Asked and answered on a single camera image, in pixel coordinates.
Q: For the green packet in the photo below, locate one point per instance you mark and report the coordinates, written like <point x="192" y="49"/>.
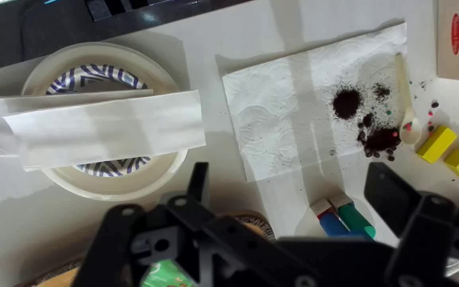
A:
<point x="166" y="274"/>

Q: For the black slotted panel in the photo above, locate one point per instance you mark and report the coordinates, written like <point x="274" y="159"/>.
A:
<point x="55" y="25"/>

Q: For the wooden box with red label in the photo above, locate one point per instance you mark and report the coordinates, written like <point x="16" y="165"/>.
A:
<point x="455" y="36"/>

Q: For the white paper towel sheet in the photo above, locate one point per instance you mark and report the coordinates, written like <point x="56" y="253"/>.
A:
<point x="287" y="100"/>

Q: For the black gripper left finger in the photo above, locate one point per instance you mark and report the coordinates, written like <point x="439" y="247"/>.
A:
<point x="134" y="244"/>

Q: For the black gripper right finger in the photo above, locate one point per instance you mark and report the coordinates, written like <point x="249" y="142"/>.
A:
<point x="431" y="239"/>

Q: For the green wooden block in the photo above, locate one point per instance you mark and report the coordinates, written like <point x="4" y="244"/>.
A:
<point x="357" y="216"/>

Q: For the dark coffee grounds spill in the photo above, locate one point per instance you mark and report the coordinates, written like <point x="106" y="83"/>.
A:
<point x="346" y="103"/>

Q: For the white plastic spoon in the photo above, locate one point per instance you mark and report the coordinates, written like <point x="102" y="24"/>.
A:
<point x="405" y="100"/>

